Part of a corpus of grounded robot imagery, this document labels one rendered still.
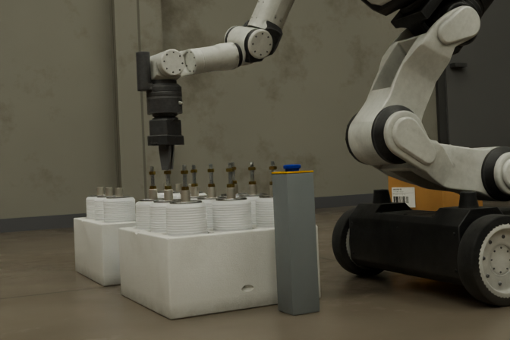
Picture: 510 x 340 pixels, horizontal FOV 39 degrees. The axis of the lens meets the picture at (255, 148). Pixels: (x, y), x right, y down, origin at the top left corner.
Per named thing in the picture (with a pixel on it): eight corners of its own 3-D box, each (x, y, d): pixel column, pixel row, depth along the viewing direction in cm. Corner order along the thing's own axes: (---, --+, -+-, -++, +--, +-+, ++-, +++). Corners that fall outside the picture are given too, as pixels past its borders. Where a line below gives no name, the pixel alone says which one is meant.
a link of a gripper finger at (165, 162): (161, 170, 178) (159, 145, 178) (172, 169, 177) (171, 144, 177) (157, 170, 176) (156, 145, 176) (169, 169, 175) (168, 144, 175)
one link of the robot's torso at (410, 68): (370, 176, 186) (448, 39, 198) (412, 175, 170) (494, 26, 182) (328, 142, 181) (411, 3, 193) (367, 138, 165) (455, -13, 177)
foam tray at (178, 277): (250, 278, 208) (247, 217, 209) (321, 298, 174) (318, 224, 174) (121, 294, 191) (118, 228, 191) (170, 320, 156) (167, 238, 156)
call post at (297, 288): (304, 306, 164) (298, 172, 165) (320, 311, 158) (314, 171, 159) (277, 310, 161) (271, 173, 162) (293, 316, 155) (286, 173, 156)
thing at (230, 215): (214, 278, 167) (211, 201, 167) (215, 272, 176) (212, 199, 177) (255, 276, 167) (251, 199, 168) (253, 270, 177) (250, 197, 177)
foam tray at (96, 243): (184, 259, 258) (181, 209, 258) (227, 272, 223) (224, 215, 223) (75, 271, 241) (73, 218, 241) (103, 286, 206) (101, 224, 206)
